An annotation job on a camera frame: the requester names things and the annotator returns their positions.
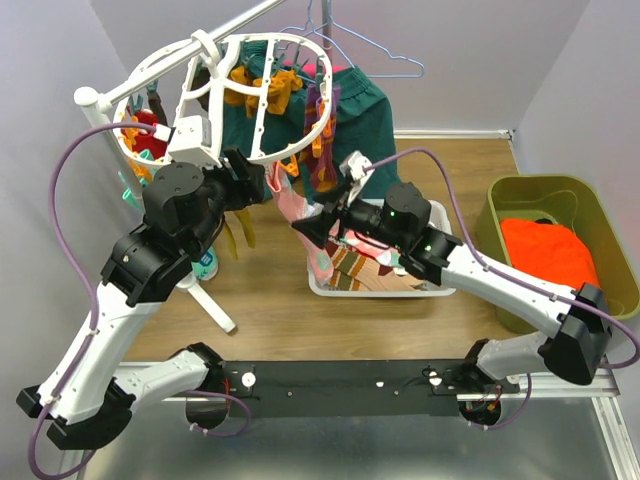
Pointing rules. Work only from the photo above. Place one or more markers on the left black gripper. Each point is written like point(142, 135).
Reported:
point(248, 187)

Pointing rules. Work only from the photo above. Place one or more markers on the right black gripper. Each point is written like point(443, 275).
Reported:
point(318, 228)

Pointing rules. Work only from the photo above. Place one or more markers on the pink patterned sock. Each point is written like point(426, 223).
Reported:
point(384, 255)
point(295, 207)

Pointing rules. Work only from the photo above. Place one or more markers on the white round clip hanger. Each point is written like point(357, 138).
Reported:
point(239, 70)

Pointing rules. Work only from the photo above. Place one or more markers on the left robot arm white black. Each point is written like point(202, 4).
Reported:
point(85, 402)

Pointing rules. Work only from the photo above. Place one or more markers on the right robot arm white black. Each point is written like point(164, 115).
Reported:
point(571, 327)

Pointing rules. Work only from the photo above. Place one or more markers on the orange clothespin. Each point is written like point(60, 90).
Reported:
point(290, 165)

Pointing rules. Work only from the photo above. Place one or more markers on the striped sock in basket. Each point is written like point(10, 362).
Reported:
point(354, 271)

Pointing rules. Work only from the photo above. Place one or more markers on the purple striped hanging sock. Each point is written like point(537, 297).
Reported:
point(317, 158)

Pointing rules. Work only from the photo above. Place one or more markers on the green trousers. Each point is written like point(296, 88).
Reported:
point(364, 121)

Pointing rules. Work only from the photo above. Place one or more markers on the white laundry basket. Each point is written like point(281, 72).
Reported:
point(429, 290)

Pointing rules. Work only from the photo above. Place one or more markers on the dark brown hanging sock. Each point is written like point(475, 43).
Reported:
point(155, 105)

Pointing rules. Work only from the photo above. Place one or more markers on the pink garment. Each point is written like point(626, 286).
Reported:
point(308, 72)

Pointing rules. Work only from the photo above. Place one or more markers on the white drying rack pole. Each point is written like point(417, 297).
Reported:
point(95, 107)

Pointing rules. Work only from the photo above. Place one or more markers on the vertical metal pole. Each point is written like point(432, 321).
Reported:
point(327, 28)

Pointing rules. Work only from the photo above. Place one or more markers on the orange cloth in bin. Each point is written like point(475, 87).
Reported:
point(548, 251)

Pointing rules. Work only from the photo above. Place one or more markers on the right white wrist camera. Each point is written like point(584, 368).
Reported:
point(357, 170)

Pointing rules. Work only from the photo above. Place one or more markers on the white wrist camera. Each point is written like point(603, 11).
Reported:
point(357, 170)
point(192, 139)

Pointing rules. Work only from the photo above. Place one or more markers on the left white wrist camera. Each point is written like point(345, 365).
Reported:
point(192, 139)

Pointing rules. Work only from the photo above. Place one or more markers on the blue wire hanger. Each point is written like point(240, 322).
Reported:
point(345, 39)

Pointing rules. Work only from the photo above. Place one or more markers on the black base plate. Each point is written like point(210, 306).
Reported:
point(289, 389)

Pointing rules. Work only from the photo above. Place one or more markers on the aluminium rail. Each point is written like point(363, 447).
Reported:
point(545, 385)

